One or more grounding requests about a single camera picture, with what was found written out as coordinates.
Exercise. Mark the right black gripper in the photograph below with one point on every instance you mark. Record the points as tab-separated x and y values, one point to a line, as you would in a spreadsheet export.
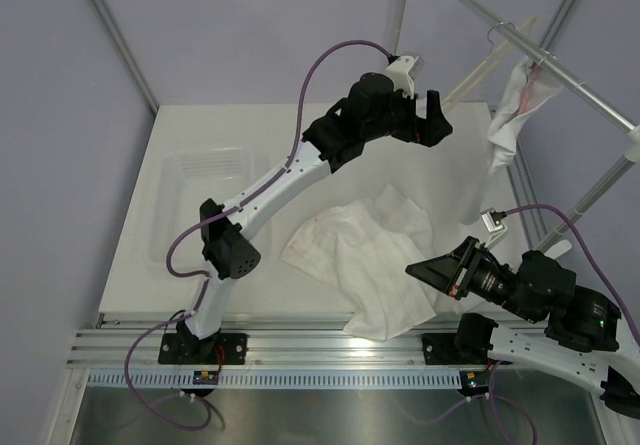
444	272

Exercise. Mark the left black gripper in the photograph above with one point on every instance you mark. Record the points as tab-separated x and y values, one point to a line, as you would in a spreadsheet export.
416	128

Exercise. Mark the cream white skirt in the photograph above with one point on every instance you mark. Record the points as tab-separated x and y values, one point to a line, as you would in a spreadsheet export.
362	249

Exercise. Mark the pink plastic hanger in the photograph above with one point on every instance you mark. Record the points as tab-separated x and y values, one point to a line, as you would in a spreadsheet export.
529	100

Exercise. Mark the white skirt pink hanger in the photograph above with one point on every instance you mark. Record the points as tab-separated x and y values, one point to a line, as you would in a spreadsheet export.
502	135

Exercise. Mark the cream plastic hanger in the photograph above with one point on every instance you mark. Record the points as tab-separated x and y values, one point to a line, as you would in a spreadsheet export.
497	54

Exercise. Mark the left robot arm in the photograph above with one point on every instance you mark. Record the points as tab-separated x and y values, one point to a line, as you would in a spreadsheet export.
374	108

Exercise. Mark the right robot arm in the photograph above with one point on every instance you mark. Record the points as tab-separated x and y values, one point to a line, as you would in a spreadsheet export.
587	341

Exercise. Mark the silver clothes rack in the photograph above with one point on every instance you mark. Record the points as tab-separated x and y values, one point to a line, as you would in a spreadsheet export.
543	58

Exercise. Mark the white plastic basket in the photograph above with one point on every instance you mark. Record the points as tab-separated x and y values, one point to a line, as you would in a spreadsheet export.
187	179

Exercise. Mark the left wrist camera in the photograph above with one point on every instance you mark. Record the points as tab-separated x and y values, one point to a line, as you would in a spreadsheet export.
401	72

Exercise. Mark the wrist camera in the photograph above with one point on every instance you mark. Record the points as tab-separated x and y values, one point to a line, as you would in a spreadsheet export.
496	228
401	72

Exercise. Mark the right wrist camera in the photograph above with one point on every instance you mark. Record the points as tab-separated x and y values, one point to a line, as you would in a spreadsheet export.
496	228

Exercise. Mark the aluminium mounting rail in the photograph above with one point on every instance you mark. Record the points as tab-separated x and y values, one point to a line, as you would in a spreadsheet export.
289	343

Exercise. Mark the white slotted cable duct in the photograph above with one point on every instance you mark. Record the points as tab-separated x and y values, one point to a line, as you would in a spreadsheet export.
281	379

